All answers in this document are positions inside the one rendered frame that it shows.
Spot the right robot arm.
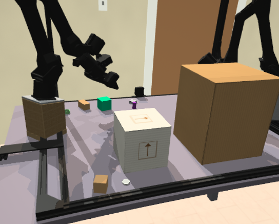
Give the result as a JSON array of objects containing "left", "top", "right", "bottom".
[{"left": 15, "top": 0, "right": 113, "bottom": 101}]

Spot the green block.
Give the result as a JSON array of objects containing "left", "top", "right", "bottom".
[{"left": 97, "top": 97, "right": 112, "bottom": 111}]

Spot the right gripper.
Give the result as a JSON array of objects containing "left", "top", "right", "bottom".
[{"left": 84, "top": 61, "right": 119, "bottom": 90}]

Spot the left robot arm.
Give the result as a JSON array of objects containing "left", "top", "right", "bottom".
[{"left": 198, "top": 0, "right": 279, "bottom": 77}]

